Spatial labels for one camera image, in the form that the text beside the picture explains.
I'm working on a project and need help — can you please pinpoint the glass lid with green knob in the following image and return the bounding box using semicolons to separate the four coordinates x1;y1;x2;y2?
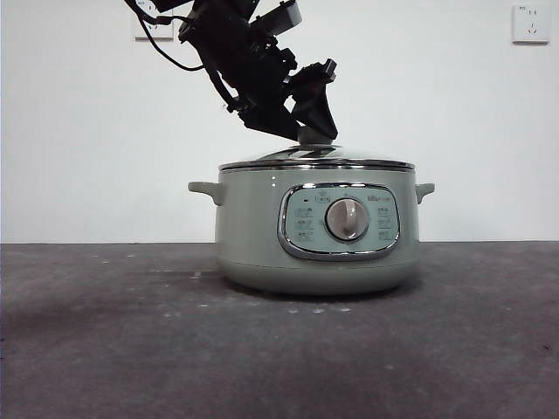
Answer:
217;127;417;173

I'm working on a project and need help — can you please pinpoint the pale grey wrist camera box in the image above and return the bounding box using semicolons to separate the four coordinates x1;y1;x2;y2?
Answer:
251;1;304;34

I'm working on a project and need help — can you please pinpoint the black camera cable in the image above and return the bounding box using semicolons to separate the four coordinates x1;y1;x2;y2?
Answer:
123;0;207;72

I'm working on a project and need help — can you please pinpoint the sage green electric pot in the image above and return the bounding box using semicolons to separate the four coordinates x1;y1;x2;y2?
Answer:
187;167;436;299

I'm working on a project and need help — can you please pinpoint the white wall socket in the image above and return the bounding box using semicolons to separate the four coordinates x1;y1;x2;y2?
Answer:
134;0;176;43
511;4;550;45

